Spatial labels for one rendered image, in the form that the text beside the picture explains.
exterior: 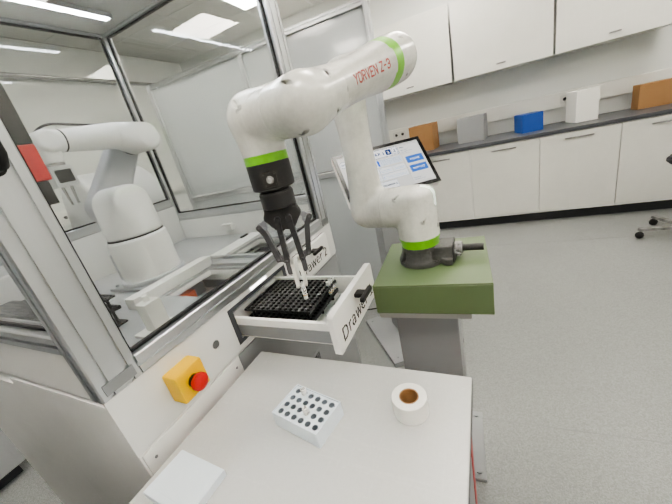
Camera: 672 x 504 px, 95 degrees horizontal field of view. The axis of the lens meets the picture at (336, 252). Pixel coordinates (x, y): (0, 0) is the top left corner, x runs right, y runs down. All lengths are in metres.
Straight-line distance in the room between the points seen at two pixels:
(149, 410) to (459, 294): 0.79
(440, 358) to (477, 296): 0.32
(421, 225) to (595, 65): 3.72
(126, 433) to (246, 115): 0.65
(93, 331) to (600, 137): 3.81
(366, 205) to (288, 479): 0.74
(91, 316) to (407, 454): 0.62
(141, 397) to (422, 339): 0.81
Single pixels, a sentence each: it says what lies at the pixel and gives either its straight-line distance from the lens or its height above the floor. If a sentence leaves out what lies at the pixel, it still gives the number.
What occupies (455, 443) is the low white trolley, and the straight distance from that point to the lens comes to 0.68.
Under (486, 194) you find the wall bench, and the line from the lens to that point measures 3.74.
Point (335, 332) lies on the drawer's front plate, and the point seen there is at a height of 0.89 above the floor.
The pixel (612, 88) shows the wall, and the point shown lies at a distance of 4.51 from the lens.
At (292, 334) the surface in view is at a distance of 0.83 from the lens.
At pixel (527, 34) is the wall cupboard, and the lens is 4.04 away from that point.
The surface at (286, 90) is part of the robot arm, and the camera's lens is 0.57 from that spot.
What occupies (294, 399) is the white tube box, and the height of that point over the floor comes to 0.80.
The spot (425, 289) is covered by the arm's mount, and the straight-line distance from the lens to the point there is 0.93.
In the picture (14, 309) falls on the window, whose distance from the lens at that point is 0.86.
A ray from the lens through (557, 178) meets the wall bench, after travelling 3.81.
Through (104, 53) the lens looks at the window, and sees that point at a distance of 0.85.
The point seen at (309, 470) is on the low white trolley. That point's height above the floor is 0.76.
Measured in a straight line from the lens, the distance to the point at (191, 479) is 0.76.
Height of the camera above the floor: 1.31
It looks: 20 degrees down
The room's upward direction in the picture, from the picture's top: 13 degrees counter-clockwise
